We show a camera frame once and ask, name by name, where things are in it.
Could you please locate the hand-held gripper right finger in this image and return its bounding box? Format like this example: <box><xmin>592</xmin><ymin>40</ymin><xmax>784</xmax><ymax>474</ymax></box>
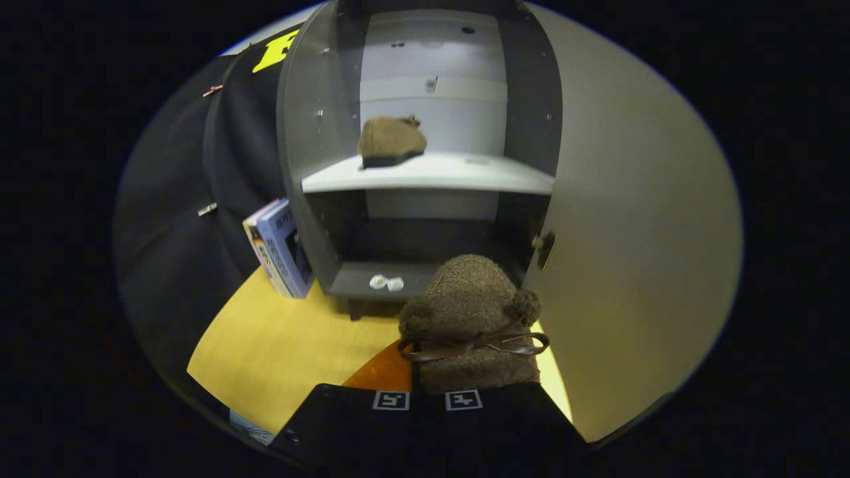
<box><xmin>424</xmin><ymin>380</ymin><xmax>589</xmax><ymax>465</ymax></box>

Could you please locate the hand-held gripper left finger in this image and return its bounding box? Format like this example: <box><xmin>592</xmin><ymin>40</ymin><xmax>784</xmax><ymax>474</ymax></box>
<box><xmin>269</xmin><ymin>341</ymin><xmax>414</xmax><ymax>467</ymax></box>

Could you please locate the brown fuzzy shoe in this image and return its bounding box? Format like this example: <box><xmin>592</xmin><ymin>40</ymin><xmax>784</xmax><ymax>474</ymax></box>
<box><xmin>398</xmin><ymin>254</ymin><xmax>551</xmax><ymax>396</ymax></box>
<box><xmin>357</xmin><ymin>116</ymin><xmax>428</xmax><ymax>169</ymax></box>

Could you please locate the beige shoe cabinet door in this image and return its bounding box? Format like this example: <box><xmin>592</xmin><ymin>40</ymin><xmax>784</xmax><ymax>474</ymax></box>
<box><xmin>523</xmin><ymin>3</ymin><xmax>744</xmax><ymax>443</ymax></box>

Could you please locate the grey shoe cabinet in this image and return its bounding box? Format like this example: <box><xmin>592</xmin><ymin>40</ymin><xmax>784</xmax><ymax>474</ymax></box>
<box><xmin>276</xmin><ymin>0</ymin><xmax>564</xmax><ymax>322</ymax></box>

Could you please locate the blue cover book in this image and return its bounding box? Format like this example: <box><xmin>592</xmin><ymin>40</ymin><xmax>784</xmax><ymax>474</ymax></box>
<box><xmin>256</xmin><ymin>199</ymin><xmax>315</xmax><ymax>300</ymax></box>

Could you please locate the white cover book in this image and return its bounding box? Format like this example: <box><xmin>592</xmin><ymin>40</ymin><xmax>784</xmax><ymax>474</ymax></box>
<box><xmin>242</xmin><ymin>198</ymin><xmax>294</xmax><ymax>299</ymax></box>

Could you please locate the black backdrop cloth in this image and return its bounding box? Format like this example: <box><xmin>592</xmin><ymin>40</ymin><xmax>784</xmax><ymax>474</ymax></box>
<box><xmin>113</xmin><ymin>27</ymin><xmax>303</xmax><ymax>402</ymax></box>

